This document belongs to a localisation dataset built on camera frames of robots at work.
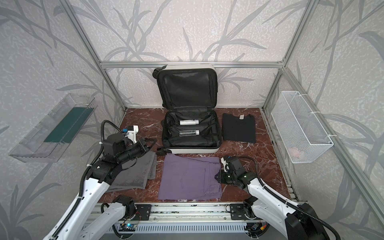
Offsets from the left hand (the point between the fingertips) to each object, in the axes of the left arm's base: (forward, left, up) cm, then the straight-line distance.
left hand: (159, 136), depth 70 cm
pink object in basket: (-4, -67, -7) cm, 67 cm away
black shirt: (+26, -49, -28) cm, 62 cm away
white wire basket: (-5, -62, +8) cm, 63 cm away
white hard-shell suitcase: (+38, -11, -7) cm, 40 cm away
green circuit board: (-34, +15, -28) cm, 46 cm away
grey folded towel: (-11, +16, -25) cm, 32 cm away
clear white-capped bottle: (+19, -12, -26) cm, 34 cm away
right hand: (-8, -28, -25) cm, 39 cm away
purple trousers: (-11, -12, -26) cm, 30 cm away
